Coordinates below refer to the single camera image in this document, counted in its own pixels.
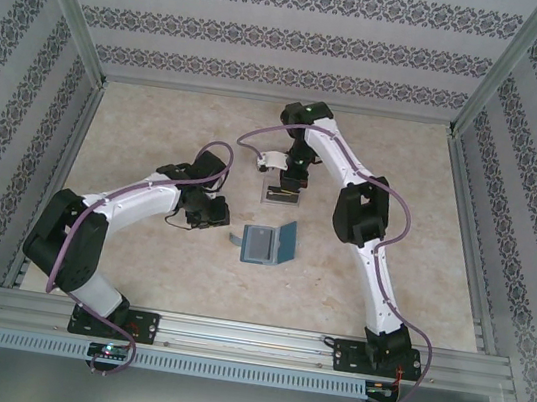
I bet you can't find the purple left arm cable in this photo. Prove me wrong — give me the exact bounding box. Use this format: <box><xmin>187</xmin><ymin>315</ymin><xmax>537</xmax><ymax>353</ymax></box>
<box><xmin>34</xmin><ymin>119</ymin><xmax>237</xmax><ymax>390</ymax></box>

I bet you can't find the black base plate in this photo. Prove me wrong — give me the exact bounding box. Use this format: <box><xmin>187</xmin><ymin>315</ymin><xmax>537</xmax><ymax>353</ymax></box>
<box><xmin>66</xmin><ymin>300</ymin><xmax>163</xmax><ymax>347</ymax></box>
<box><xmin>329</xmin><ymin>335</ymin><xmax>432</xmax><ymax>386</ymax></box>

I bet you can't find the blue card holder wallet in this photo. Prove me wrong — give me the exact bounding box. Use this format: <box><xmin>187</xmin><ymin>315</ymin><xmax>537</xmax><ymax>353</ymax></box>
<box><xmin>224</xmin><ymin>212</ymin><xmax>303</xmax><ymax>271</ymax></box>

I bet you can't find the aluminium table side rail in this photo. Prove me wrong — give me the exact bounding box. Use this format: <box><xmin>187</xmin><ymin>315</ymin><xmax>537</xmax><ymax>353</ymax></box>
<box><xmin>416</xmin><ymin>129</ymin><xmax>529</xmax><ymax>357</ymax></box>
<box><xmin>2</xmin><ymin>69</ymin><xmax>109</xmax><ymax>298</ymax></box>

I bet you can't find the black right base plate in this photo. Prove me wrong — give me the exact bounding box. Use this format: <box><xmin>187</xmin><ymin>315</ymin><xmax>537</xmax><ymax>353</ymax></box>
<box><xmin>329</xmin><ymin>335</ymin><xmax>432</xmax><ymax>386</ymax></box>

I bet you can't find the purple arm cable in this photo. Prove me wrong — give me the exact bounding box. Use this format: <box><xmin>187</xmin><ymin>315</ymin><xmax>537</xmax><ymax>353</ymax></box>
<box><xmin>199</xmin><ymin>114</ymin><xmax>464</xmax><ymax>402</ymax></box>
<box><xmin>34</xmin><ymin>119</ymin><xmax>237</xmax><ymax>390</ymax></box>

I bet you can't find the dark credit card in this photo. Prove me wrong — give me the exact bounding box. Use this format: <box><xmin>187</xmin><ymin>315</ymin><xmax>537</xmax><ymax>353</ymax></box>
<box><xmin>262</xmin><ymin>185</ymin><xmax>301</xmax><ymax>209</ymax></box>

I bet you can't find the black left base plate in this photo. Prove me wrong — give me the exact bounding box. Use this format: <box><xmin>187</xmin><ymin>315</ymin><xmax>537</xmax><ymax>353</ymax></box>
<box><xmin>66</xmin><ymin>300</ymin><xmax>163</xmax><ymax>347</ymax></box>

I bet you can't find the aluminium front mounting rail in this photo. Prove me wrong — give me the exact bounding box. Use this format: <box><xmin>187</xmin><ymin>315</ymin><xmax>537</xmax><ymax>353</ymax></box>
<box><xmin>0</xmin><ymin>285</ymin><xmax>513</xmax><ymax>399</ymax></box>

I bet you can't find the grey slotted cable duct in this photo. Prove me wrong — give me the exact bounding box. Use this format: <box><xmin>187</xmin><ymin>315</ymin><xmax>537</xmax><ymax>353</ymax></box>
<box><xmin>0</xmin><ymin>325</ymin><xmax>369</xmax><ymax>401</ymax></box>

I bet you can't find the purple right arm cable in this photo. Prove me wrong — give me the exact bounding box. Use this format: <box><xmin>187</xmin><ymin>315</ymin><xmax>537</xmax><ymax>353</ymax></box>
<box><xmin>199</xmin><ymin>114</ymin><xmax>464</xmax><ymax>402</ymax></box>

